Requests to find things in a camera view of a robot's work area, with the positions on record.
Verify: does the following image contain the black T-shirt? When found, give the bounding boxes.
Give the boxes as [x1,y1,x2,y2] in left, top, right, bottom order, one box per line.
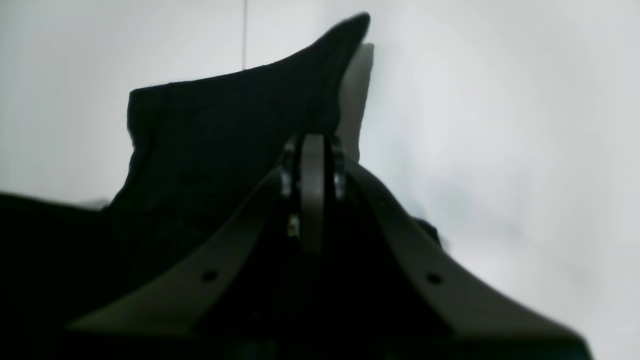
[1,12,371,360]

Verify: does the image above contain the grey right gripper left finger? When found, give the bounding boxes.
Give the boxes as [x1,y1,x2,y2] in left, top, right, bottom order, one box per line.
[67,134,316,337]

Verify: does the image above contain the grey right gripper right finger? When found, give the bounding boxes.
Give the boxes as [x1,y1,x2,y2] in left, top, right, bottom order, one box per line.
[314,135,581,346]

